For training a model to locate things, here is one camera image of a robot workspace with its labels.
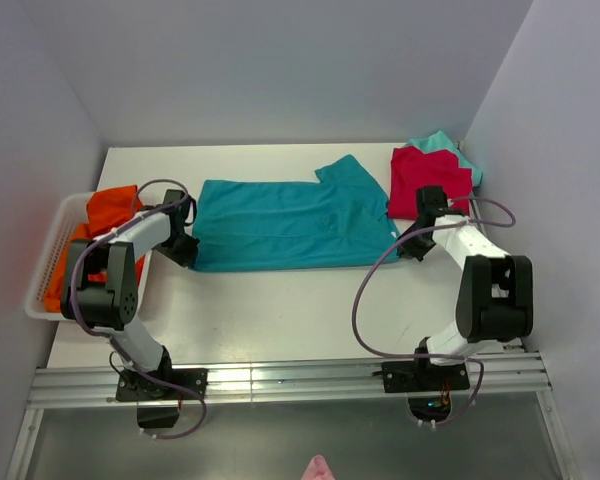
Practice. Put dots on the black box under left base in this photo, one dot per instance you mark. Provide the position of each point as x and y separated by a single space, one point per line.
157 418

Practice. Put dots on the aluminium right side rail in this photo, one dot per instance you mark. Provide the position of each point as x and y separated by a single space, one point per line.
495 300

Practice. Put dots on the teal t-shirt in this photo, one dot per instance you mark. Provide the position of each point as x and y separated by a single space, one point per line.
339 220

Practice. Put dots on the folded teal t-shirt underneath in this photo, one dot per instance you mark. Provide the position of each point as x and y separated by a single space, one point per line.
439 141

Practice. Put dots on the orange t-shirt in basket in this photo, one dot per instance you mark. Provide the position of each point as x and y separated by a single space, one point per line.
104 210

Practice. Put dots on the pink object at bottom edge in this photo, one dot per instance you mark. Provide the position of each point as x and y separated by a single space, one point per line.
318 469

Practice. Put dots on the aluminium front rail frame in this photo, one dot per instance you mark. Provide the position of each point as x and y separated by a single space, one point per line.
497 373

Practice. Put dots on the folded red t-shirt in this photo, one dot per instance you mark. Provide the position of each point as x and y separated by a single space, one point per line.
412 169

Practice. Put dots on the white plastic laundry basket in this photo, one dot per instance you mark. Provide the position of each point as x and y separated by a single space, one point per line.
70 214

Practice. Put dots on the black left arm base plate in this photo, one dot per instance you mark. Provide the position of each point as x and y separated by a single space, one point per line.
181 384

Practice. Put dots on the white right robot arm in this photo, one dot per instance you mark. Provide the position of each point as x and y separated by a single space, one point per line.
447 347

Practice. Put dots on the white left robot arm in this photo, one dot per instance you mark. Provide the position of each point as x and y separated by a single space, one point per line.
100 291

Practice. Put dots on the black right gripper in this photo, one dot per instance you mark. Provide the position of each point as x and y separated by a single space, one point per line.
408 249

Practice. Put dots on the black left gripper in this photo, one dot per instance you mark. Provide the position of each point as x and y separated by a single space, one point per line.
186 257

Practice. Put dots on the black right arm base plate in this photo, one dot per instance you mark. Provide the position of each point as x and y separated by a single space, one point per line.
419 376

